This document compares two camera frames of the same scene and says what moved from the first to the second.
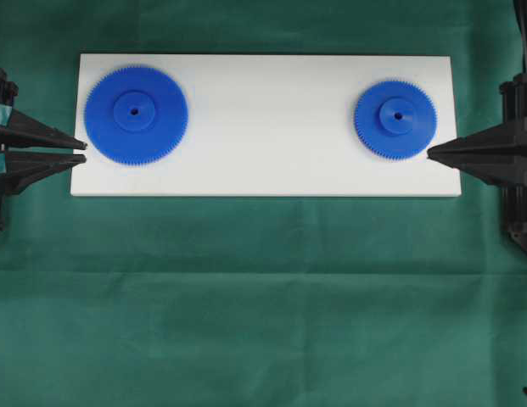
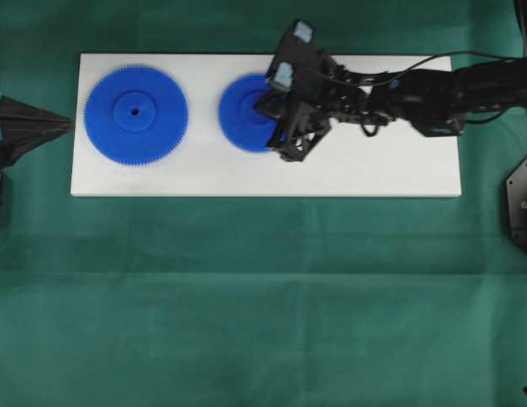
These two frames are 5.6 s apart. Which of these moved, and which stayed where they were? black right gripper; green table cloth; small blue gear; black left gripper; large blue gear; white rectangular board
Moved: black left gripper; black right gripper; small blue gear
Stayed: large blue gear; green table cloth; white rectangular board
